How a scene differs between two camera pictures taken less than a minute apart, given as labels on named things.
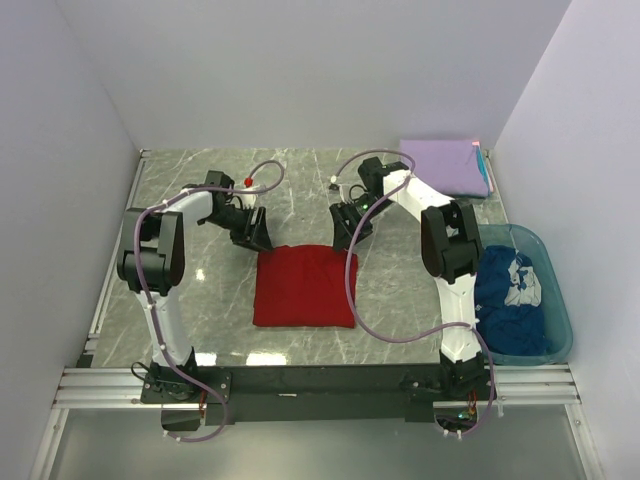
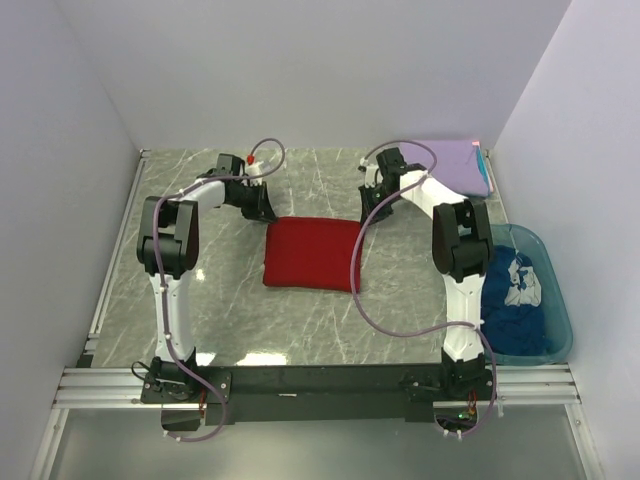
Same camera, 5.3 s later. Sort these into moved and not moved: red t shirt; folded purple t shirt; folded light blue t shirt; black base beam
Moved: red t shirt
Not moved: folded purple t shirt; black base beam; folded light blue t shirt
